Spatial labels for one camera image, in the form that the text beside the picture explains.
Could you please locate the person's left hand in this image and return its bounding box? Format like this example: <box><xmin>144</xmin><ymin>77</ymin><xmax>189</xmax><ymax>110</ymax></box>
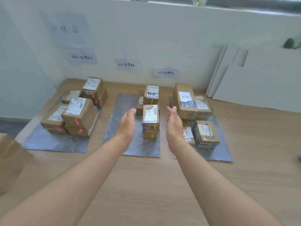
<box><xmin>115</xmin><ymin>108</ymin><xmax>137</xmax><ymax>151</ymax></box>

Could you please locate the person's right hand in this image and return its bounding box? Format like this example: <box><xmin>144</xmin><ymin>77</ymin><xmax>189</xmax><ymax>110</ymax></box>
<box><xmin>166</xmin><ymin>106</ymin><xmax>185</xmax><ymax>152</ymax></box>

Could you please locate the person's right forearm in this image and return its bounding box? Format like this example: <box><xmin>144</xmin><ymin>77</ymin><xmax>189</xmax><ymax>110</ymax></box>
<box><xmin>168</xmin><ymin>139</ymin><xmax>283</xmax><ymax>226</ymax></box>

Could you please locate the person's left forearm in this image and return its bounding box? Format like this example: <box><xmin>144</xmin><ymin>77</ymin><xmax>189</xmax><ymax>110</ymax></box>
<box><xmin>0</xmin><ymin>137</ymin><xmax>132</xmax><ymax>226</ymax></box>

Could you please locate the narrow cardboard parcel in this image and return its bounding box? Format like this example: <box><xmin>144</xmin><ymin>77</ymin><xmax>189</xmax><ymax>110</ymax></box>
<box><xmin>136</xmin><ymin>90</ymin><xmax>145</xmax><ymax>116</ymax></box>

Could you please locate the grey stone-pattern mat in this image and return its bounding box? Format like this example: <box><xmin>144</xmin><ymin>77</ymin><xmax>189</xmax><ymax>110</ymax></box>
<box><xmin>103</xmin><ymin>93</ymin><xmax>161</xmax><ymax>158</ymax></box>
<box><xmin>168</xmin><ymin>96</ymin><xmax>234</xmax><ymax>162</ymax></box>
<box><xmin>22</xmin><ymin>101</ymin><xmax>102</xmax><ymax>153</ymax></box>

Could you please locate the long cardboard parcel scribbled label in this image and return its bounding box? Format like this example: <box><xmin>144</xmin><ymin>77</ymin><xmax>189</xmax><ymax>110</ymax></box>
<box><xmin>173</xmin><ymin>83</ymin><xmax>199</xmax><ymax>120</ymax></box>

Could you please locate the cardboard parcel with torn label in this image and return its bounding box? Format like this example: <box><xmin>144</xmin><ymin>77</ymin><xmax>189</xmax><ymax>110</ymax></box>
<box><xmin>142</xmin><ymin>104</ymin><xmax>160</xmax><ymax>128</ymax></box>

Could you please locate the small cardboard parcel white label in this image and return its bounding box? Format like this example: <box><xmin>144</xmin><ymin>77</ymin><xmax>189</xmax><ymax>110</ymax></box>
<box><xmin>182</xmin><ymin>120</ymin><xmax>196</xmax><ymax>145</ymax></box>

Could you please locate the cardboard parcel with scribbled label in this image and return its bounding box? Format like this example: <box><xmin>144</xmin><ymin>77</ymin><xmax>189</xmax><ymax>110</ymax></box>
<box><xmin>143</xmin><ymin>85</ymin><xmax>159</xmax><ymax>105</ymax></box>

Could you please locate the flat cardboard parcel white label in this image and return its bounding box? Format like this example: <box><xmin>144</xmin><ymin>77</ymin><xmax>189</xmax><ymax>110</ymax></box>
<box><xmin>194</xmin><ymin>96</ymin><xmax>214</xmax><ymax>121</ymax></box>

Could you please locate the cardboard parcel with handwriting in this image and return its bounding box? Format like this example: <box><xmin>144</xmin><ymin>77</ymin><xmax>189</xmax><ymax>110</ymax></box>
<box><xmin>193</xmin><ymin>120</ymin><xmax>221</xmax><ymax>149</ymax></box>

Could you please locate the small paper label sign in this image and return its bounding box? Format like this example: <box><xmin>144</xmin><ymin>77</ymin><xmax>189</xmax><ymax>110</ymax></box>
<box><xmin>68</xmin><ymin>50</ymin><xmax>98</xmax><ymax>65</ymax></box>
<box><xmin>153</xmin><ymin>66</ymin><xmax>179</xmax><ymax>80</ymax></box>
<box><xmin>114</xmin><ymin>59</ymin><xmax>142</xmax><ymax>73</ymax></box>

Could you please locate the pile of cardboard parcels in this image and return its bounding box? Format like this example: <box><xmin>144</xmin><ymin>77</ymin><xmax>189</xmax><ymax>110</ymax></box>
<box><xmin>40</xmin><ymin>77</ymin><xmax>108</xmax><ymax>138</ymax></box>

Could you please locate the large white board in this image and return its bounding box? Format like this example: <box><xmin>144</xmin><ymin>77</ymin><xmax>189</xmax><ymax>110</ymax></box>
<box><xmin>213</xmin><ymin>65</ymin><xmax>301</xmax><ymax>113</ymax></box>

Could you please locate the large paper sheet sign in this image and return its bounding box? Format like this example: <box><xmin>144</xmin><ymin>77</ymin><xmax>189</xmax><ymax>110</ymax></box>
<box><xmin>45</xmin><ymin>12</ymin><xmax>95</xmax><ymax>50</ymax></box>

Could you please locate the large brown cardboard box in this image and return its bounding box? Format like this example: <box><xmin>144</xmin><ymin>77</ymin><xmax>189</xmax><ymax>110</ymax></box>
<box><xmin>0</xmin><ymin>133</ymin><xmax>32</xmax><ymax>195</ymax></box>

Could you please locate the dark object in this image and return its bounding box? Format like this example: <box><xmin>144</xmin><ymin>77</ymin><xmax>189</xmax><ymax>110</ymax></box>
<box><xmin>283</xmin><ymin>38</ymin><xmax>301</xmax><ymax>50</ymax></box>

